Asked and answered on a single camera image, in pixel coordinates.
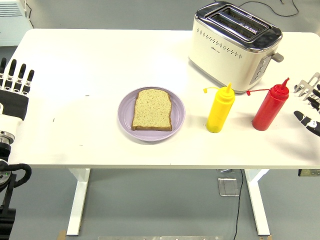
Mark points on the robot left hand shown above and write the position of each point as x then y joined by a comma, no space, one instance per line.
12,105

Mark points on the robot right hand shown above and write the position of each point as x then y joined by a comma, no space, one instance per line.
312,123

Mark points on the red squeeze bottle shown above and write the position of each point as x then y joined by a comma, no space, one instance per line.
268,110

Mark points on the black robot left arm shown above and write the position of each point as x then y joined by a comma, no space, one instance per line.
7,200

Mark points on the bread slice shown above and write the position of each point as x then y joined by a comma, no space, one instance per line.
152,110

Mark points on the metal toast rack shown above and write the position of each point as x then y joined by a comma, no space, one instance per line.
303,86

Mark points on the yellow squeeze bottle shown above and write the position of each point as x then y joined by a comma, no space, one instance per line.
220,110

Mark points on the white table leg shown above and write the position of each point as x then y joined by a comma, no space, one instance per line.
78,200
257,200

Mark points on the white grilled appliance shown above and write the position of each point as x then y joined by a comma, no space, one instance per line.
12,10

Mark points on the square metal floor plate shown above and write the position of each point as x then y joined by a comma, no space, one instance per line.
228,187

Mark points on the cream and chrome toaster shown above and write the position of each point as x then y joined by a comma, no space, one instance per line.
220,62

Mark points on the purple plate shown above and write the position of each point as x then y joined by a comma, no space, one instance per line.
178,112

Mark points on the brown cardboard piece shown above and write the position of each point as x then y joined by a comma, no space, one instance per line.
62,235

